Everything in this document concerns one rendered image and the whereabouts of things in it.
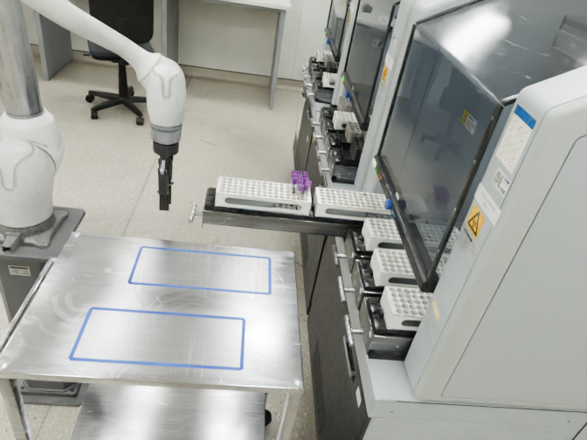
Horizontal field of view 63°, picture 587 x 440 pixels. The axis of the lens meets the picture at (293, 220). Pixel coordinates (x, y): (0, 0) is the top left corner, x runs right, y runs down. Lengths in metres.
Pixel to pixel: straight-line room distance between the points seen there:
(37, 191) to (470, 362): 1.19
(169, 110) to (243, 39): 3.62
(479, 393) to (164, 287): 0.77
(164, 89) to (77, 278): 0.53
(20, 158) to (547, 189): 1.24
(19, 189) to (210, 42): 3.71
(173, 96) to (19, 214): 0.54
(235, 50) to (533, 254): 4.30
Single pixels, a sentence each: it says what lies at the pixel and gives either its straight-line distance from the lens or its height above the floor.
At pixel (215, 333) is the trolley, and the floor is 0.82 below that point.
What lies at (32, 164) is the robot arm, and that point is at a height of 0.94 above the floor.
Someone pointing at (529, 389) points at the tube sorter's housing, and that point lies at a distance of 1.26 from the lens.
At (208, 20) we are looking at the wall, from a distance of 4.94.
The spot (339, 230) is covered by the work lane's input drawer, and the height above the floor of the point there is 0.78.
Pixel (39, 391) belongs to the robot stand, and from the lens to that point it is 2.05.
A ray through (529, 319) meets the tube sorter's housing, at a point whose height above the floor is 1.02.
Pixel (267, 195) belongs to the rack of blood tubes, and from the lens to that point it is 1.48.
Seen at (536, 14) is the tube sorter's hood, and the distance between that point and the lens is 1.27.
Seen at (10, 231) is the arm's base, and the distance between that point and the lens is 1.56.
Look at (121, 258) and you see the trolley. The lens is 1.29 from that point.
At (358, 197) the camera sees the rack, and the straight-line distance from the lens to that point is 1.56.
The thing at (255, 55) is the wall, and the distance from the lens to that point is 4.98.
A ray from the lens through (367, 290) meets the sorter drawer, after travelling 1.30.
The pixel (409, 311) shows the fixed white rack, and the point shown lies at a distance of 1.19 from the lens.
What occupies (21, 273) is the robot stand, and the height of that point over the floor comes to 0.60.
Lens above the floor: 1.64
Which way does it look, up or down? 34 degrees down
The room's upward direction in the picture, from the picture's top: 10 degrees clockwise
